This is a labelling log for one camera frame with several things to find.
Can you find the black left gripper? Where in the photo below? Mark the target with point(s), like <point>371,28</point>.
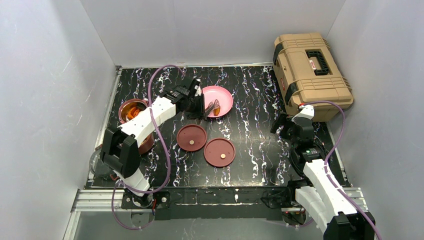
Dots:
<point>199,104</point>

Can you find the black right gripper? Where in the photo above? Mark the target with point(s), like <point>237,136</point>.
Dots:
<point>283,125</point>

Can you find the metal serving tongs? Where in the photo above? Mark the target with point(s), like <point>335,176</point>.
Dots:
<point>210,107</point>

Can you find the red steel lunch bowl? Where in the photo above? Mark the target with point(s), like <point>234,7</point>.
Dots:
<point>131,108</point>
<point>146,145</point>

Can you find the orange fried food piece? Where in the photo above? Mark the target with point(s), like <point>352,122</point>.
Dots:
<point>216,109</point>

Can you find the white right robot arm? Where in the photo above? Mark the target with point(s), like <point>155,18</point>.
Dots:
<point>336,214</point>

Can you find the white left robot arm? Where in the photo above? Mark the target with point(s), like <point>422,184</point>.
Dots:
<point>120,147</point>

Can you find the pink plate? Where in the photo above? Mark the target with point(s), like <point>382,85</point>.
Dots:
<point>217,94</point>

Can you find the dark red round lid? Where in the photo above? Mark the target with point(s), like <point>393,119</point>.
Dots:
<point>219,152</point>
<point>191,137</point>

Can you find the tan plastic tool case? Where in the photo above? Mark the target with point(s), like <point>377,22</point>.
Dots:
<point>306,72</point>

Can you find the clear round lid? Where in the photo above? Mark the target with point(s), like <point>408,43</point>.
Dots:
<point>97,167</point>

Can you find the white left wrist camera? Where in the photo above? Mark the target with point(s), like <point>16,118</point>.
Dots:
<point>198,91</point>

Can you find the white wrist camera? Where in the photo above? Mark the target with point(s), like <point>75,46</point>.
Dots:
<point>305,111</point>
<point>198,91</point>

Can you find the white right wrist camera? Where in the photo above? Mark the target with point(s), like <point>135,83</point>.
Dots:
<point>305,111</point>

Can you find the aluminium front frame rail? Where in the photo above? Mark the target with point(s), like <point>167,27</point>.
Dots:
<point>273,203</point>

